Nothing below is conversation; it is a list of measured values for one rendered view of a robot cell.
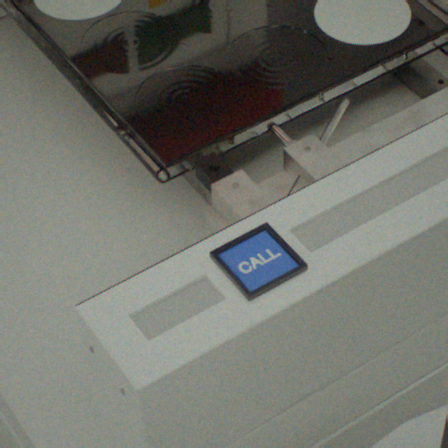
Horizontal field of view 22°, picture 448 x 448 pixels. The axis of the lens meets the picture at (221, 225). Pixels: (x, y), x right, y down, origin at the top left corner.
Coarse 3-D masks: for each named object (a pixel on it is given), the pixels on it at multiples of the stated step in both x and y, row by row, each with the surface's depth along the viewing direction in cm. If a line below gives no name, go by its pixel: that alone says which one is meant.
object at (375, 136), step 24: (432, 96) 116; (384, 120) 114; (408, 120) 114; (432, 120) 114; (336, 144) 112; (360, 144) 112; (384, 144) 112; (264, 192) 108; (288, 192) 108; (216, 216) 106
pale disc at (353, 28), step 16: (320, 0) 124; (336, 0) 124; (352, 0) 124; (368, 0) 124; (384, 0) 123; (400, 0) 123; (320, 16) 122; (336, 16) 122; (352, 16) 122; (368, 16) 122; (384, 16) 122; (400, 16) 122; (336, 32) 120; (352, 32) 120; (368, 32) 120; (384, 32) 120; (400, 32) 120
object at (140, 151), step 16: (0, 0) 126; (16, 16) 124; (32, 32) 121; (48, 48) 120; (64, 64) 118; (80, 80) 116; (96, 96) 114; (96, 112) 114; (112, 112) 113; (112, 128) 112; (128, 128) 111; (128, 144) 110; (144, 160) 108
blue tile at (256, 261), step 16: (256, 240) 93; (272, 240) 93; (224, 256) 92; (240, 256) 92; (256, 256) 92; (272, 256) 92; (288, 256) 92; (240, 272) 91; (256, 272) 91; (272, 272) 91; (256, 288) 90
